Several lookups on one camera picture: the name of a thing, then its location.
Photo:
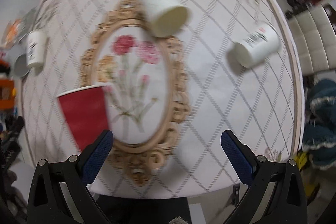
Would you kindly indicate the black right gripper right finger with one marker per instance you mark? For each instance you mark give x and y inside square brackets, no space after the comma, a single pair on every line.
[287,203]

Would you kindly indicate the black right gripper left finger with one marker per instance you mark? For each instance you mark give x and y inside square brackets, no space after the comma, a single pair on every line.
[46,200]

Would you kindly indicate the red ripple paper cup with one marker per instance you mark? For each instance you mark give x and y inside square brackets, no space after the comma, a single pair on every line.
[84,110]

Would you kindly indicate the white cup with black calligraphy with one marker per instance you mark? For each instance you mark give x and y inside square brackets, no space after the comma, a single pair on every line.
[36,48]

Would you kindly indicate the small white printed paper cup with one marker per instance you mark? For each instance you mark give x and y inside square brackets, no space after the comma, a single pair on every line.
[257,45]

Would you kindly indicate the plain white paper cup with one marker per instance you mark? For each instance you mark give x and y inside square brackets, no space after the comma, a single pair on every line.
[164,17]

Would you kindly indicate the teal fringed cloth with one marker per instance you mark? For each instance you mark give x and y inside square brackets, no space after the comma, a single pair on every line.
[319,133]

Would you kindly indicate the orange toy box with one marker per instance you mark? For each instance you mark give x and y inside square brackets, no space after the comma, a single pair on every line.
[7,98]

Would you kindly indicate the floral patterned tablecloth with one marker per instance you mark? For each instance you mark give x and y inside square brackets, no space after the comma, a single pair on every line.
[168,99]

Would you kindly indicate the grey cylindrical container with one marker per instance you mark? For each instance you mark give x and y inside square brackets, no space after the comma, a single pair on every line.
[17,59]

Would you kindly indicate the white padded chair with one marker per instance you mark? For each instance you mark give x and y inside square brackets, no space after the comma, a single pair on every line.
[314,37]

